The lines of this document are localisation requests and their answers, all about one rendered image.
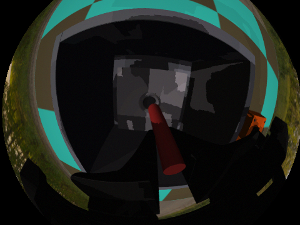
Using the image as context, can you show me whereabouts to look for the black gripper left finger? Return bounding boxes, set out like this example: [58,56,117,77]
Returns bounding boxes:
[71,129,160,214]

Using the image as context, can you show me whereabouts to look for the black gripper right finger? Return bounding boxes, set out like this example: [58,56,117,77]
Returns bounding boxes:
[169,127,259,203]

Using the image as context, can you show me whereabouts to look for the dark red peg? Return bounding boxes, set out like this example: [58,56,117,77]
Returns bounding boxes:
[148,103,186,175]

